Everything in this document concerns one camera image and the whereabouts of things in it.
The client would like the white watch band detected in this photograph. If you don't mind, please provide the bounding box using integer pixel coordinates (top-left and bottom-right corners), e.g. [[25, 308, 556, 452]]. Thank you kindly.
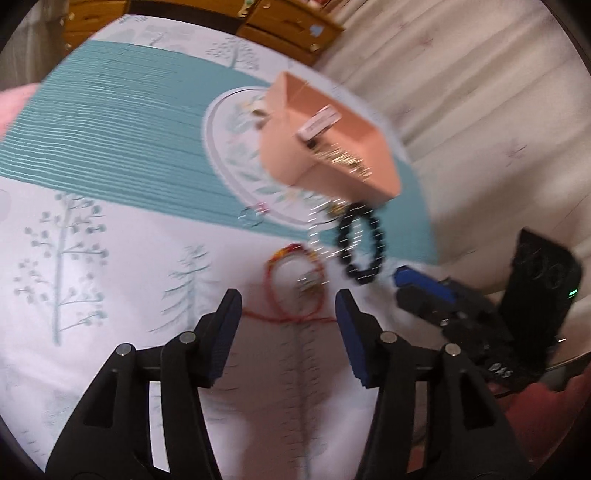
[[297, 105, 342, 143]]

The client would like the pink rectangular tray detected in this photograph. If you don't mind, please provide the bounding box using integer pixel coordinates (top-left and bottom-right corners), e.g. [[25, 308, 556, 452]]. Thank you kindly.
[[259, 71, 402, 207]]

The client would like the cream floral curtain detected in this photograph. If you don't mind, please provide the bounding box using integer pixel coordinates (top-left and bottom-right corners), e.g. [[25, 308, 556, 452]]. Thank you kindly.
[[313, 0, 591, 296]]

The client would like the white pearl bracelet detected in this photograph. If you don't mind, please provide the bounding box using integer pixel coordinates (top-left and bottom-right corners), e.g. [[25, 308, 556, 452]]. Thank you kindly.
[[305, 198, 352, 259]]

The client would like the black camera box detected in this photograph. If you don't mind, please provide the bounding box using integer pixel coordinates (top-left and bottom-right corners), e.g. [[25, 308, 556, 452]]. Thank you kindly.
[[497, 228, 583, 373]]

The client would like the wooden desk with drawers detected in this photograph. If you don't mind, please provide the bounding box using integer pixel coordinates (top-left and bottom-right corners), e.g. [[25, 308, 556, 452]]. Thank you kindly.
[[60, 0, 344, 66]]

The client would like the red string bracelet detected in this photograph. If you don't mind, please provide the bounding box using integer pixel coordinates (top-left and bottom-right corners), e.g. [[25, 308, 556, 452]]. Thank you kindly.
[[242, 244, 338, 325]]

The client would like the tree print tablecloth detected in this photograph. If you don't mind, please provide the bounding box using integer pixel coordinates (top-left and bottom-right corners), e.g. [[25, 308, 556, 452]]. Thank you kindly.
[[1, 15, 441, 479]]

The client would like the gold ornate brooch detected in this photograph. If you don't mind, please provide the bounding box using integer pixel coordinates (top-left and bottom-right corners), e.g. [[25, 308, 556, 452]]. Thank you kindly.
[[312, 144, 373, 180]]

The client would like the small silver ring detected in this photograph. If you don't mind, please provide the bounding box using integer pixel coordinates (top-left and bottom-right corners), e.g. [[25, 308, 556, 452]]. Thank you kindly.
[[238, 207, 267, 228]]

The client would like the black bead bracelet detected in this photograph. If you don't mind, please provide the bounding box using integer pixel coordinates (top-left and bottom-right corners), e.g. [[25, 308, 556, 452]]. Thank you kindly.
[[334, 201, 388, 286]]

